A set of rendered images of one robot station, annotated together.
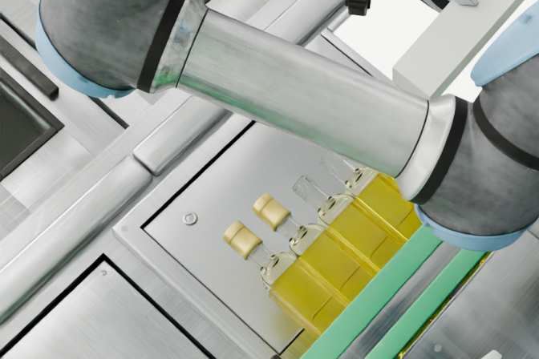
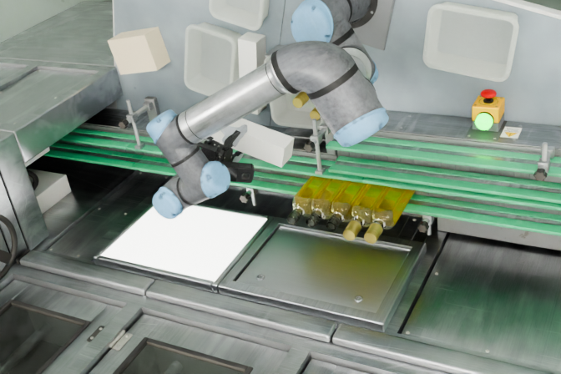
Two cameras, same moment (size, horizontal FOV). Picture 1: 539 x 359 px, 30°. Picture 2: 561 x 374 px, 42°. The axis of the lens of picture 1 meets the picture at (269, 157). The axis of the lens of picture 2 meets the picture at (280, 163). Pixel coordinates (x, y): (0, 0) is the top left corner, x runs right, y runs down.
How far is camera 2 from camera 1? 1.71 m
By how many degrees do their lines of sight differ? 65
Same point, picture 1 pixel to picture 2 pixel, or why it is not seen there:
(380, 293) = (386, 149)
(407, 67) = (282, 144)
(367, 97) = not seen: hidden behind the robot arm
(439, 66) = (278, 135)
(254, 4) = (196, 332)
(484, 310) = not seen: hidden behind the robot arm
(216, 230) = (359, 287)
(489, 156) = (353, 39)
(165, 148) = (320, 322)
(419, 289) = (376, 143)
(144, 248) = (386, 306)
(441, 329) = (392, 128)
